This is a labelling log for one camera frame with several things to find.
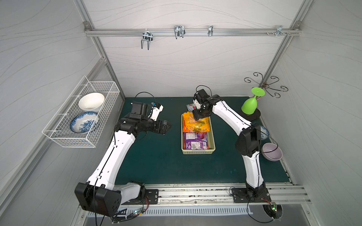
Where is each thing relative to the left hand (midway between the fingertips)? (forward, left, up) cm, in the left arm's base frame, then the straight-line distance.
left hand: (163, 124), depth 74 cm
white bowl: (+8, +39, +9) cm, 41 cm away
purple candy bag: (0, -18, -18) cm, 25 cm away
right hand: (+16, -20, -10) cm, 27 cm away
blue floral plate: (-5, +36, +8) cm, 37 cm away
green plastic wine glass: (+16, -51, -1) cm, 53 cm away
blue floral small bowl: (+8, -65, -20) cm, 69 cm away
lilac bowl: (-7, -67, -23) cm, 72 cm away
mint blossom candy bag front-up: (+32, -16, -22) cm, 42 cm away
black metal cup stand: (+26, -60, +7) cm, 66 cm away
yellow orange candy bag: (+9, -15, -12) cm, 21 cm away
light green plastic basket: (+3, -28, -20) cm, 35 cm away
